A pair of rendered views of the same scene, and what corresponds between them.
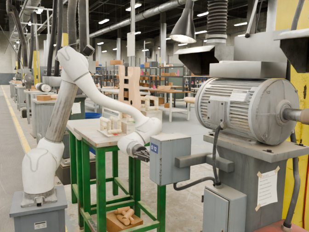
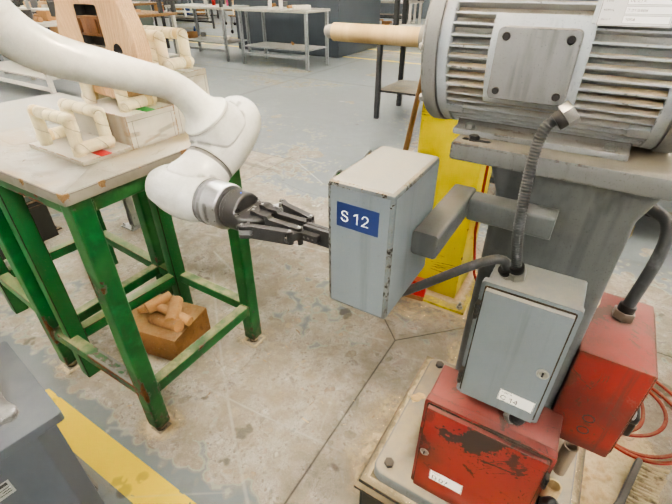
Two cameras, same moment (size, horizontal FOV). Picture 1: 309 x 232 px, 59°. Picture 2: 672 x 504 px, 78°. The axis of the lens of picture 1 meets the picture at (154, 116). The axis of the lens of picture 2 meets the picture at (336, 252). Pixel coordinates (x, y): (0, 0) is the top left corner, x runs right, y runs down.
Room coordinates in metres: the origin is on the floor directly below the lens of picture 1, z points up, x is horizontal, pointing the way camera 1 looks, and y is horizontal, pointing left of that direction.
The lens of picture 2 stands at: (0.73, 0.25, 1.34)
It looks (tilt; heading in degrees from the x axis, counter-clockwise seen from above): 33 degrees down; 331
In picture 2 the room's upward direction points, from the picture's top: straight up
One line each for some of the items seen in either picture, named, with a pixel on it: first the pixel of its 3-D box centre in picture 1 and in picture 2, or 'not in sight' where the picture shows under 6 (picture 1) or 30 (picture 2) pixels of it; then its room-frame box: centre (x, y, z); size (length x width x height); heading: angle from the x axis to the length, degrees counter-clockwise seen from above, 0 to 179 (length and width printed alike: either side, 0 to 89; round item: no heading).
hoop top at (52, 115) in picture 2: (105, 120); (50, 114); (2.06, 0.38, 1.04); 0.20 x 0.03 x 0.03; 29
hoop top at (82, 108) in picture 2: (115, 119); (80, 108); (2.10, 0.31, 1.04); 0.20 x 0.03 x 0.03; 29
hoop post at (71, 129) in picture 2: (108, 128); (74, 138); (1.98, 0.34, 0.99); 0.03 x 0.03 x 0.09
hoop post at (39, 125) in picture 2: (101, 124); (40, 127); (2.13, 0.42, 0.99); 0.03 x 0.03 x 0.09
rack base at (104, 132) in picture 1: (111, 132); (80, 146); (2.08, 0.34, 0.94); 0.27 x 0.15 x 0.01; 30
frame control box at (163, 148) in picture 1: (183, 168); (429, 250); (1.12, -0.13, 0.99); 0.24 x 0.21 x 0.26; 30
